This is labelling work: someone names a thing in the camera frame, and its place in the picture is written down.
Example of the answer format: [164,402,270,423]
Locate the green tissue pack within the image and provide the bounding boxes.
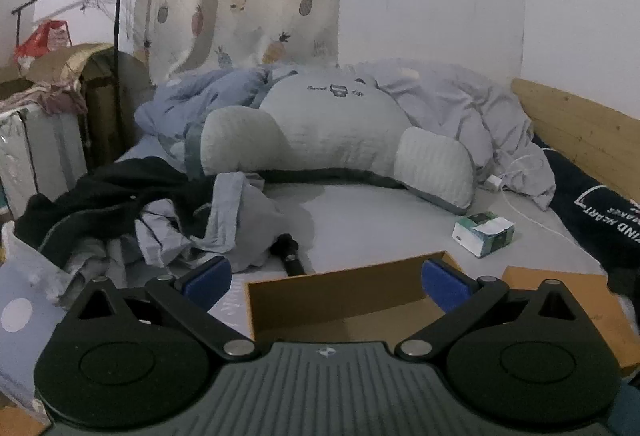
[451,211,515,259]

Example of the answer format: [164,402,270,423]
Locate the orange box lid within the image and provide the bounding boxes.
[499,265,640,377]

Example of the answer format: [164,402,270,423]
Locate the orange cardboard box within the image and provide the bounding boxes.
[245,254,444,348]

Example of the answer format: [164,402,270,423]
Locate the crumpled grey clothing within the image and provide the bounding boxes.
[35,173,293,305]

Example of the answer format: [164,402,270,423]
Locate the white charger plug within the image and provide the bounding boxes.
[482,174,504,193]

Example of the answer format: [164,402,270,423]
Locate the black garment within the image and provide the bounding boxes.
[14,157,215,267]

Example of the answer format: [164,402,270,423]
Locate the black printed pillow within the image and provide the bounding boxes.
[534,136,640,307]

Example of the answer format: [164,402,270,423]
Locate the grey lilac duvet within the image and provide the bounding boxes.
[345,58,555,210]

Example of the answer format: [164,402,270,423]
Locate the blue blanket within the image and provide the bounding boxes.
[126,67,273,172]

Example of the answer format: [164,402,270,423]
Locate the clear storage bag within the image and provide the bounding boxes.
[1,104,87,219]

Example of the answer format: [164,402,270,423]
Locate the wooden headboard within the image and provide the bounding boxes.
[511,79,640,202]

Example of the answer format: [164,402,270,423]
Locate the grey reading pillow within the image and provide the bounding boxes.
[198,74,475,214]

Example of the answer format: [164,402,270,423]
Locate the brown cardboard box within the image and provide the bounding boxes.
[22,43,153,171]

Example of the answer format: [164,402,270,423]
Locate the red plastic bag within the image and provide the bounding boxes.
[13,19,72,64]

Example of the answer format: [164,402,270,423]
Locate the black clothes rack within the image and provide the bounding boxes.
[10,0,139,162]

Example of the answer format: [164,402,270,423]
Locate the white charging cable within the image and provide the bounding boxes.
[499,154,591,258]

